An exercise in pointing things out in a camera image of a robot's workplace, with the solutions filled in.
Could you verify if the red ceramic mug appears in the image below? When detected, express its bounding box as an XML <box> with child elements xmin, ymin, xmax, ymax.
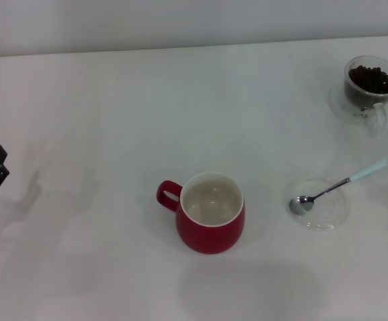
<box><xmin>156</xmin><ymin>172</ymin><xmax>246</xmax><ymax>255</ymax></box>

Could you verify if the blue handled metal spoon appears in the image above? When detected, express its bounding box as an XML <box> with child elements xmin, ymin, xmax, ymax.
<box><xmin>288</xmin><ymin>157</ymin><xmax>388</xmax><ymax>215</ymax></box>

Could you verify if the clear glass dish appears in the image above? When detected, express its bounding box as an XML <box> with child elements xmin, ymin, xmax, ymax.
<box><xmin>283</xmin><ymin>178</ymin><xmax>351</xmax><ymax>232</ymax></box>

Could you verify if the clear glass handled cup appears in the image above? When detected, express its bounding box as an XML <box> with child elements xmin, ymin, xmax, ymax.
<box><xmin>343</xmin><ymin>56</ymin><xmax>388</xmax><ymax>138</ymax></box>

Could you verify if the coffee bean pile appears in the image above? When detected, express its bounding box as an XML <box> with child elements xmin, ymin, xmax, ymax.
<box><xmin>349</xmin><ymin>65</ymin><xmax>388</xmax><ymax>94</ymax></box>

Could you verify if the clear glass saucer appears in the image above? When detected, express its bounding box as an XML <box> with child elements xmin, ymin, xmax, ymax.
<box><xmin>328</xmin><ymin>80</ymin><xmax>388</xmax><ymax>128</ymax></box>

